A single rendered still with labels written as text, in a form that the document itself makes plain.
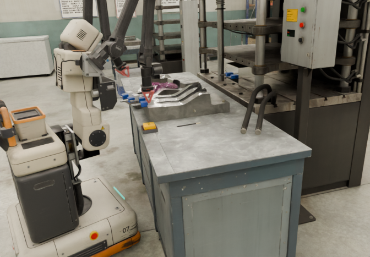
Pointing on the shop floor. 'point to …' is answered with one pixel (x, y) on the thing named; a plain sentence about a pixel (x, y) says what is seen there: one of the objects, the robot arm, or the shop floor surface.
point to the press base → (324, 143)
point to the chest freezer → (25, 56)
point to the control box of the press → (309, 49)
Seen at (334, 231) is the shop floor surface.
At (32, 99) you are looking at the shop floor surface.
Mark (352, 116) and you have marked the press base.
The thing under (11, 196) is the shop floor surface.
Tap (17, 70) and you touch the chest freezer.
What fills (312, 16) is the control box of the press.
